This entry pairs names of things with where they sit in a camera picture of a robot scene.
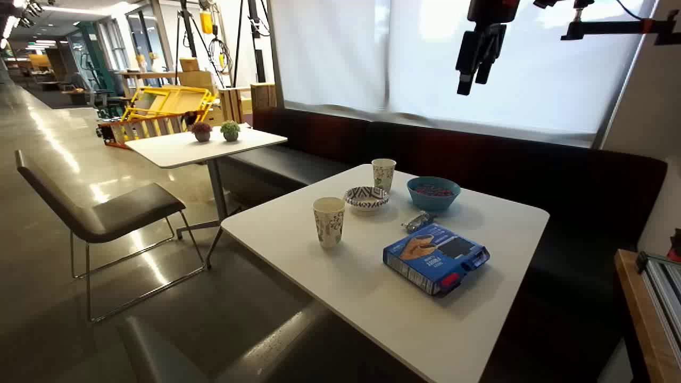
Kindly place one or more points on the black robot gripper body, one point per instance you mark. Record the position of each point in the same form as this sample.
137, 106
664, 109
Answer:
492, 13

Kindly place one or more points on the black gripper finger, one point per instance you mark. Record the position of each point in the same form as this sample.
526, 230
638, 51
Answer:
490, 55
466, 65

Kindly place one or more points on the blue patterned paper bowl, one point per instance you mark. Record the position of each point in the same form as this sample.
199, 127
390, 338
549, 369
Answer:
366, 210
366, 194

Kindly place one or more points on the plain blue bowl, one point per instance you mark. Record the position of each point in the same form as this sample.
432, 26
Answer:
432, 204

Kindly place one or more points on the white window blind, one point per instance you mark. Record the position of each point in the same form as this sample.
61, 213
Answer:
426, 57

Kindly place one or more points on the printed white paper cup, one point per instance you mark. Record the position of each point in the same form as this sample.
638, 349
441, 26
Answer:
383, 173
327, 224

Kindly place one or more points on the small grey metallic object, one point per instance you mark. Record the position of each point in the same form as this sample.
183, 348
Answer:
418, 223

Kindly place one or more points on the long black bench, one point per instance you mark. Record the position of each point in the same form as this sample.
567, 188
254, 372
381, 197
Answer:
588, 213

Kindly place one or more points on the blue cardboard box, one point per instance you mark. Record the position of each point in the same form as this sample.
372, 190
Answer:
432, 259

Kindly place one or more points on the wooden crate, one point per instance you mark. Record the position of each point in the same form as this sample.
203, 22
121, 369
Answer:
265, 103

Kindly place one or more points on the small green pot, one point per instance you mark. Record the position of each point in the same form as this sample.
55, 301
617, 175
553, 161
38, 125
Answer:
230, 131

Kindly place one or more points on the black tripod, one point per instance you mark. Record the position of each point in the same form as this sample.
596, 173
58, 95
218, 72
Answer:
193, 40

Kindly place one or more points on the small brown pot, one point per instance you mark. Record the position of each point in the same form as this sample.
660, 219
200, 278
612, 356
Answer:
203, 132

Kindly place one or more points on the small white table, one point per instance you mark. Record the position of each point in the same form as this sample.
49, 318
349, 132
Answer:
199, 147

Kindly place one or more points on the yellow metal cart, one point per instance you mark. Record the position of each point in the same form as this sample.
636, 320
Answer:
167, 103

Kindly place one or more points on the wooden side shelf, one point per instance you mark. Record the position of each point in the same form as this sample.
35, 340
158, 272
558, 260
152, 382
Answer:
640, 326

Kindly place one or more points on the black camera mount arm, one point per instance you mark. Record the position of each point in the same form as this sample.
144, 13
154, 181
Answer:
617, 26

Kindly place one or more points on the grey metal rail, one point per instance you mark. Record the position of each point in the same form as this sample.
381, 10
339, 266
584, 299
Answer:
666, 291

